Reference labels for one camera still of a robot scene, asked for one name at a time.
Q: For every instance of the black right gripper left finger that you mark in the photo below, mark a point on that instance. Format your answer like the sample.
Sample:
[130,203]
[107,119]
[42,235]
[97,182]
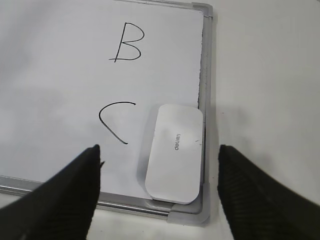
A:
[61,208]

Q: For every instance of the white whiteboard eraser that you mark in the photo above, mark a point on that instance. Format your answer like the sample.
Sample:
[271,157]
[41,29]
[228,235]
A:
[171,153]

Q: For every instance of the white aluminium-framed whiteboard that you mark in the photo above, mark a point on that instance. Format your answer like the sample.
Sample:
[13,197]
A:
[78,73]

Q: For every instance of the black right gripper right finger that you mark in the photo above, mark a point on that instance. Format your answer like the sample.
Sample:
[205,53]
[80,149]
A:
[257,207]

